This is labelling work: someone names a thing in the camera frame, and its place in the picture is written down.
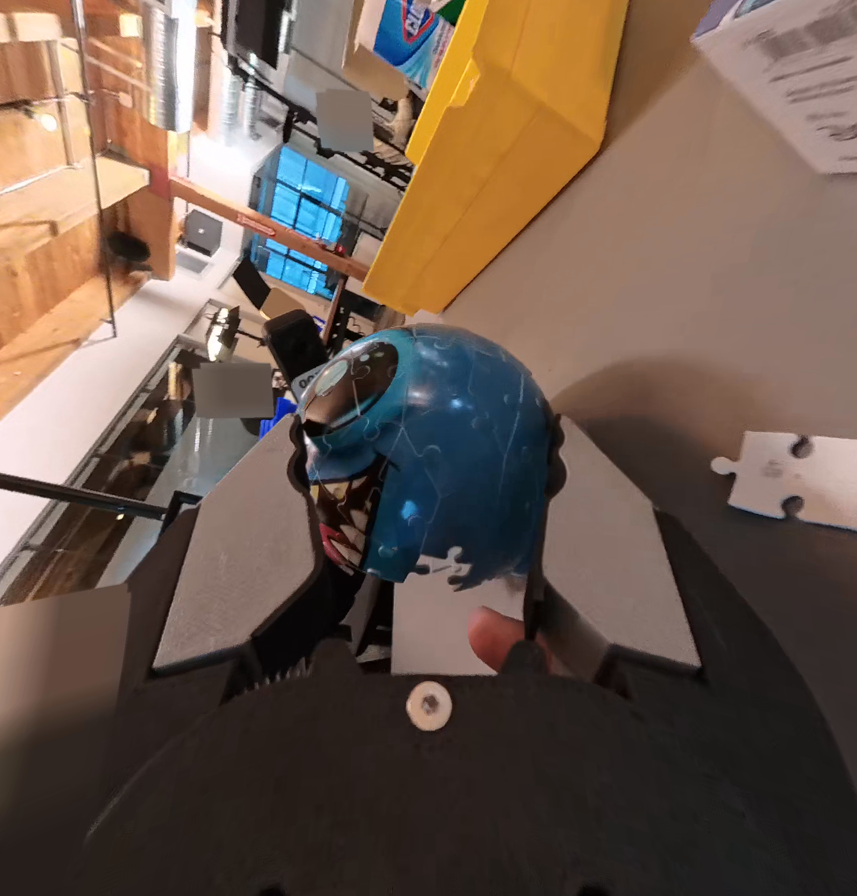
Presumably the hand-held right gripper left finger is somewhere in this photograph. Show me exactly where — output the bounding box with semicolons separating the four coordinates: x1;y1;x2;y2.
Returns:
152;413;326;676

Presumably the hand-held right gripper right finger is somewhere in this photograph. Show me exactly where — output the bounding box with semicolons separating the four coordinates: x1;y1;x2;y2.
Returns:
523;414;702;683

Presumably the blue cartoon puzzle ball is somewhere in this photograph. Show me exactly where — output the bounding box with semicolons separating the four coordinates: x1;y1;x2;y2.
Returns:
295;323;557;592

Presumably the white loose puzzle piece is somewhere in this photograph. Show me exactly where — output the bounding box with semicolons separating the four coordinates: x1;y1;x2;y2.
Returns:
710;430;857;534

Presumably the printed cardboard puzzle box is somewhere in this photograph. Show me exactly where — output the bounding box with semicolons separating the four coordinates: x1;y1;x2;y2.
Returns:
691;0;857;175

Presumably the person's right hand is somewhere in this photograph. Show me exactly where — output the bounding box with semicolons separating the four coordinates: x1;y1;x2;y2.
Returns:
467;605;552;674

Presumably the large paned window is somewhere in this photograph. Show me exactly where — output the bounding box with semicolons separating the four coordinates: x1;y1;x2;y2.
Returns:
248;146;351;301

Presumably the yellow plastic bin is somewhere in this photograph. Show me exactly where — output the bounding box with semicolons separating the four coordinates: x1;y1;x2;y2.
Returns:
362;0;629;316

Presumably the cleaning wipes canister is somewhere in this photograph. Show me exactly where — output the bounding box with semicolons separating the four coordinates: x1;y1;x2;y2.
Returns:
372;0;464;88

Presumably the silver ventilation duct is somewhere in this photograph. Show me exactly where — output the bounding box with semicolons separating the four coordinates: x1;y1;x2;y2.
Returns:
141;0;197;134

